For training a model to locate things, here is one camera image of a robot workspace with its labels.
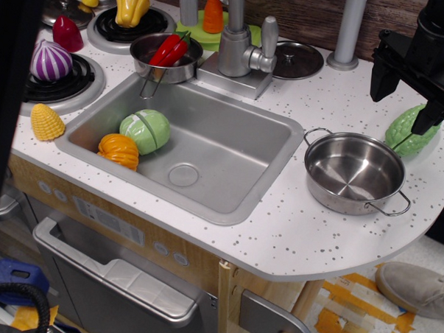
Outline steel pot lid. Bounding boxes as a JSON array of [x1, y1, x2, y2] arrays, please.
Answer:
[[272, 41, 324, 80]]

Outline orange toy carrot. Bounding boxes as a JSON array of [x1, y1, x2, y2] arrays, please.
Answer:
[[202, 0, 224, 34]]

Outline rear toy stove burner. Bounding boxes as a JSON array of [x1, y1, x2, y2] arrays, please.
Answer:
[[86, 7, 176, 55]]

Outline grey toy oven door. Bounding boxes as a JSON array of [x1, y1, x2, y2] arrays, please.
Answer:
[[32, 217, 218, 333]]

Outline purple striped toy onion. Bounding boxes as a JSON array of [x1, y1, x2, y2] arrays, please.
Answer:
[[29, 39, 73, 82]]

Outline orange toy pumpkin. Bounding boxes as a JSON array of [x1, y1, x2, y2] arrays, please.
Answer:
[[97, 133, 139, 172]]

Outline yellow toy bell pepper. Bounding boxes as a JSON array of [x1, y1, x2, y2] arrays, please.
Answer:
[[115, 0, 150, 28]]

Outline small steel saucepan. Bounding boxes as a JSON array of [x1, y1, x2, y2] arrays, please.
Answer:
[[130, 32, 203, 99]]

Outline grey side cabinet panel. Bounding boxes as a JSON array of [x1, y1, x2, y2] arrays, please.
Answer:
[[239, 290, 311, 333]]

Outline green toy squash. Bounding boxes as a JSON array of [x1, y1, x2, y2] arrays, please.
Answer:
[[384, 105, 440, 157]]

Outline grey toy sink basin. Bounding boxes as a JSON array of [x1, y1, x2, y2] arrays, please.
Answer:
[[56, 74, 304, 225]]

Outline front toy stove burner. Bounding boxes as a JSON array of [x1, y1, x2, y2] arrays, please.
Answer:
[[19, 54, 106, 116]]

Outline toy stove burner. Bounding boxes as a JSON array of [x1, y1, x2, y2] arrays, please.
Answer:
[[19, 54, 106, 116], [86, 7, 176, 55]]

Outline grey suede shoe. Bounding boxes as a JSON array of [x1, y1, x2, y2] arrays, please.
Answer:
[[375, 262, 444, 320]]

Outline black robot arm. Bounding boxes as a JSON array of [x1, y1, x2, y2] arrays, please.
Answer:
[[370, 0, 444, 136]]

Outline black cable hose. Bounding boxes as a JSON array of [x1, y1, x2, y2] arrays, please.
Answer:
[[0, 282, 52, 333]]

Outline steel pot with handles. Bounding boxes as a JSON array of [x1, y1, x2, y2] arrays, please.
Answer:
[[303, 128, 412, 217]]

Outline dark red toy vegetable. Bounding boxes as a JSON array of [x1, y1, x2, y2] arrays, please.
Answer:
[[52, 15, 84, 53]]

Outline grey toy faucet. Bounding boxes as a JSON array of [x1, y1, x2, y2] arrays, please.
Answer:
[[197, 0, 279, 99]]

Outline red toy chili pepper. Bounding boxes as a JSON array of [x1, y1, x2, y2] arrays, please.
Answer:
[[149, 31, 191, 67]]

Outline grey vertical post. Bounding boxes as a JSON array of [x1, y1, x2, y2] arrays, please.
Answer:
[[327, 0, 367, 71]]

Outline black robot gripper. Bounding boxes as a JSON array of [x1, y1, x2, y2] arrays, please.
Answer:
[[370, 29, 444, 135]]

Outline steel lid on stove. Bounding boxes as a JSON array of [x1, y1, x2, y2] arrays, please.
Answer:
[[41, 0, 94, 29]]

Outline green toy cabbage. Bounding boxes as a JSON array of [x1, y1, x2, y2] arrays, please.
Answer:
[[119, 109, 171, 155]]

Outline yellow toy corn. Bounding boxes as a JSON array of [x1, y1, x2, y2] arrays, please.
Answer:
[[30, 103, 66, 141]]

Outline blue plastic object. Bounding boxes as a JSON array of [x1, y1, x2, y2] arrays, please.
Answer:
[[0, 259, 49, 306]]

